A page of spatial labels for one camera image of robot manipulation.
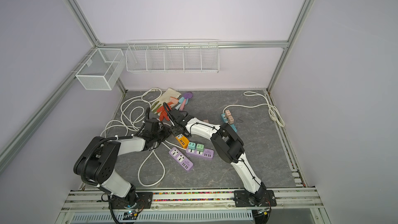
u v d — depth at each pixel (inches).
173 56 39.3
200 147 33.3
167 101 44.2
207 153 34.1
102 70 39.1
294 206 28.6
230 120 37.6
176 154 34.1
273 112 42.3
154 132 30.4
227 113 38.9
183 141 35.8
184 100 44.1
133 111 42.7
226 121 39.2
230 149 21.6
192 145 33.3
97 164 18.5
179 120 29.7
